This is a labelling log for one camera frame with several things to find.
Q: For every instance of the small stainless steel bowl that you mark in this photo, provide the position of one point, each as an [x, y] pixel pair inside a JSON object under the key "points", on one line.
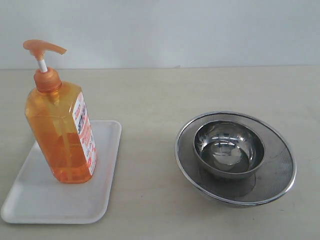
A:
{"points": [[228, 149]]}

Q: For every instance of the steel mesh strainer basin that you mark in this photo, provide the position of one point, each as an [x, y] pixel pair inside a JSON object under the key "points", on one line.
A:
{"points": [[271, 181]]}

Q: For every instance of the white rectangular plastic tray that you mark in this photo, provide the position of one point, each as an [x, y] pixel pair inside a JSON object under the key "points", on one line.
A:
{"points": [[36, 197]]}

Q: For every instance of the orange pump soap bottle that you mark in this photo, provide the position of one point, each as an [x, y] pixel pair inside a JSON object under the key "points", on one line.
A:
{"points": [[58, 117]]}

